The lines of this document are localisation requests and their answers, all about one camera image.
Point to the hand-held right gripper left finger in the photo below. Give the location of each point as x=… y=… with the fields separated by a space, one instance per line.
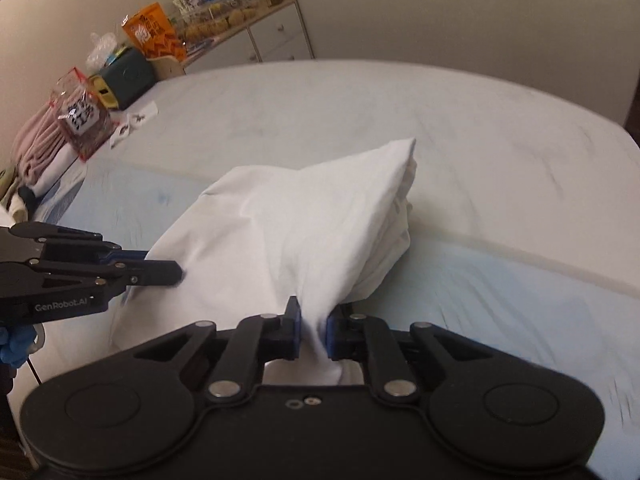
x=295 y=330

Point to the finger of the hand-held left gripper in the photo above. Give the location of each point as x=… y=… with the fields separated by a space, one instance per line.
x=75 y=240
x=150 y=272

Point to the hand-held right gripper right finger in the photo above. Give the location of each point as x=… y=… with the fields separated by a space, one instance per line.
x=332 y=335

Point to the white printed t-shirt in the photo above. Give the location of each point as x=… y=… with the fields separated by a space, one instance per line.
x=300 y=220

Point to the person's left hand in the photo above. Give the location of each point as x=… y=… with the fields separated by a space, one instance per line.
x=15 y=347

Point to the dark cloth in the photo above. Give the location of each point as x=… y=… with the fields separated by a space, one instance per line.
x=27 y=197

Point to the white folded garment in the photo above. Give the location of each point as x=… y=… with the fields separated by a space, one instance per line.
x=60 y=172

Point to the pink folded garment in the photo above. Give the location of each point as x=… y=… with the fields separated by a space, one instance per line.
x=40 y=145

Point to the small white card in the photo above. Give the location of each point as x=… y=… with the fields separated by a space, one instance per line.
x=125 y=129
x=145 y=112
x=117 y=142

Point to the transparent box with red edges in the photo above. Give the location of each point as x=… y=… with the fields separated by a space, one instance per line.
x=82 y=115

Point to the small yellow-green box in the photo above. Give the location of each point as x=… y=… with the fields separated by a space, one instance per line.
x=105 y=94

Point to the light blue mat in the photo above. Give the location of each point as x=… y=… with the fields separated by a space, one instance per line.
x=500 y=310

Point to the dark teal box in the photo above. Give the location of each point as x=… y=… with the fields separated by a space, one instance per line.
x=130 y=77

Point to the clear plastic bag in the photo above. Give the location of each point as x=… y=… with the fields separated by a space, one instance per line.
x=102 y=50

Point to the orange snack bag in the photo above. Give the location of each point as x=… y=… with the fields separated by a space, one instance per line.
x=155 y=32

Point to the clear cookie box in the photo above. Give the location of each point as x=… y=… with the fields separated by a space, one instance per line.
x=220 y=22

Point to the black and white packet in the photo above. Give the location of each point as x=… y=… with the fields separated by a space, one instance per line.
x=190 y=2

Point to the white drawer cabinet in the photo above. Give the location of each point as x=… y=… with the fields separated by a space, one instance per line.
x=280 y=35

